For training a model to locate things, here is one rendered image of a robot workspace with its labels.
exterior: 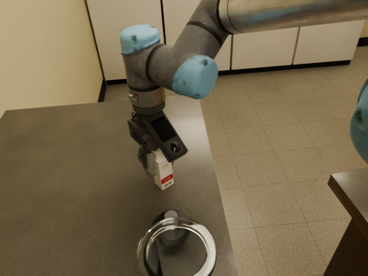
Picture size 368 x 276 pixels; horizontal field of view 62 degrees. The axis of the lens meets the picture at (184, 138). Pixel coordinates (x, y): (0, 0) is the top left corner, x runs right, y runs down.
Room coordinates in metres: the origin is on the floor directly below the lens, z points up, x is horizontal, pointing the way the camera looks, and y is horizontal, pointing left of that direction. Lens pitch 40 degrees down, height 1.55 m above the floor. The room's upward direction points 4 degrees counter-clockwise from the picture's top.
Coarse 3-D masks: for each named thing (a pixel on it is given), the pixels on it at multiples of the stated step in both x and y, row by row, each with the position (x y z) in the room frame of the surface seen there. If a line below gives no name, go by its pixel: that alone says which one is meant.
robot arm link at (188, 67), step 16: (192, 32) 0.52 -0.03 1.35; (208, 32) 0.51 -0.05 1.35; (160, 48) 0.52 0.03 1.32; (176, 48) 0.50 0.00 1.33; (192, 48) 0.49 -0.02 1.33; (208, 48) 0.50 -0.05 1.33; (160, 64) 0.49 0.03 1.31; (176, 64) 0.47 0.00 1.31; (192, 64) 0.46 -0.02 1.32; (208, 64) 0.46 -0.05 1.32; (160, 80) 0.48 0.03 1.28; (176, 80) 0.46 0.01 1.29; (192, 80) 0.44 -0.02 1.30; (208, 80) 0.46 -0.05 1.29; (192, 96) 0.44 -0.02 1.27
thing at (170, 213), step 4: (164, 212) 0.43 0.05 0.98; (168, 212) 0.40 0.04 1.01; (172, 212) 0.40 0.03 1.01; (176, 212) 0.43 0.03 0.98; (180, 212) 0.42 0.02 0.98; (184, 212) 0.43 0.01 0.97; (160, 216) 0.42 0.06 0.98; (164, 216) 0.40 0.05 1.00; (168, 216) 0.39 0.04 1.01; (172, 216) 0.39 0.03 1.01; (176, 216) 0.39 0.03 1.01; (180, 216) 0.41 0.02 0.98; (184, 216) 0.41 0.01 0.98; (188, 216) 0.42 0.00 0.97; (156, 220) 0.41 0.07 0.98; (160, 220) 0.41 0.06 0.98; (152, 224) 0.41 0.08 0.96
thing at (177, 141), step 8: (160, 112) 0.55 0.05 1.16; (144, 120) 0.54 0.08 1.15; (152, 120) 0.53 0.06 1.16; (160, 120) 0.54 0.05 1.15; (168, 120) 0.54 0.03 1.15; (152, 128) 0.52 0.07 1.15; (160, 128) 0.52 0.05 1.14; (168, 128) 0.52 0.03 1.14; (152, 136) 0.52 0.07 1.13; (160, 136) 0.50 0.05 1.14; (168, 136) 0.51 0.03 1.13; (176, 136) 0.51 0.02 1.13; (160, 144) 0.49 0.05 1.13; (168, 144) 0.49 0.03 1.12; (176, 144) 0.49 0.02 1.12; (184, 144) 0.50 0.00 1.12; (168, 152) 0.47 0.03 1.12; (176, 152) 0.48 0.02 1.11; (184, 152) 0.48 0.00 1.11; (168, 160) 0.47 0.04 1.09
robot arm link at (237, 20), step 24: (216, 0) 0.53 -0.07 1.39; (240, 0) 0.48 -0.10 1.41; (264, 0) 0.44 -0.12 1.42; (288, 0) 0.41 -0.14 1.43; (312, 0) 0.38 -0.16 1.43; (336, 0) 0.35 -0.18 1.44; (360, 0) 0.33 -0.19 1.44; (192, 24) 0.53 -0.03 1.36; (216, 24) 0.52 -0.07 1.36; (240, 24) 0.48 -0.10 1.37; (264, 24) 0.44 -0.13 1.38; (288, 24) 0.42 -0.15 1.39; (312, 24) 0.40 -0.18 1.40
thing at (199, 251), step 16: (160, 224) 0.27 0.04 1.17; (176, 224) 0.26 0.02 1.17; (192, 224) 0.26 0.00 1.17; (144, 240) 0.24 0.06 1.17; (160, 240) 0.26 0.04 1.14; (176, 240) 0.26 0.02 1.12; (192, 240) 0.26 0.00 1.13; (208, 240) 0.23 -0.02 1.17; (144, 256) 0.22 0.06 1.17; (160, 256) 0.25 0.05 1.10; (176, 256) 0.26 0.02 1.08; (192, 256) 0.26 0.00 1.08; (208, 256) 0.21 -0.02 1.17; (144, 272) 0.20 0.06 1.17; (160, 272) 0.25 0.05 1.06; (176, 272) 0.26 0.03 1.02; (192, 272) 0.26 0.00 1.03; (208, 272) 0.19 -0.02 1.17
